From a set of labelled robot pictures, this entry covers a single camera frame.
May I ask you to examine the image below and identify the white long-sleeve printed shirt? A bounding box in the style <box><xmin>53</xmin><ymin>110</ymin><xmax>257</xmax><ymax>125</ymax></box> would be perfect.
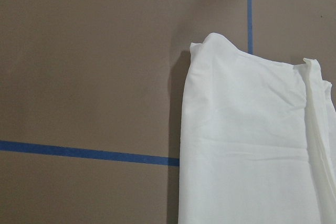
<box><xmin>178</xmin><ymin>33</ymin><xmax>335</xmax><ymax>223</ymax></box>

